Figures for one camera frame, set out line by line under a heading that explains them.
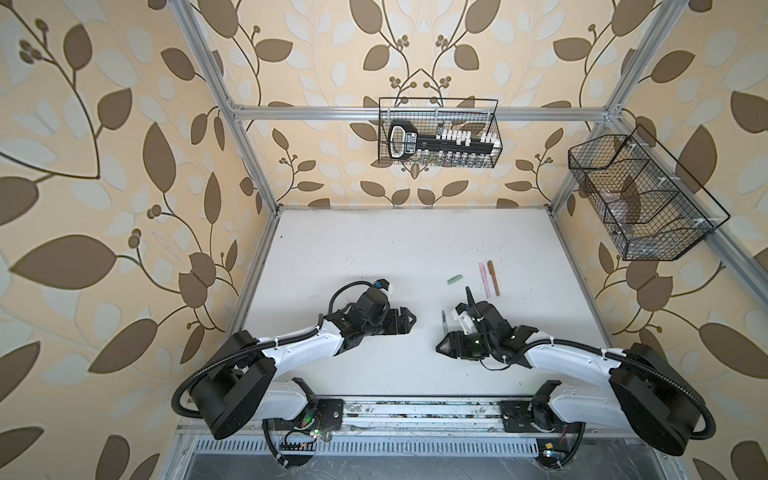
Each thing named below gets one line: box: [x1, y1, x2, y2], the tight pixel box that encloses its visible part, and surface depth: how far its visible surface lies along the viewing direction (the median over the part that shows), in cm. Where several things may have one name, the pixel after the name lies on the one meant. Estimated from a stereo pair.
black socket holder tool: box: [387, 120, 500, 160], surface depth 84 cm
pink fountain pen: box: [478, 262, 491, 299], surface depth 101 cm
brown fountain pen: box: [487, 260, 500, 297], surface depth 104 cm
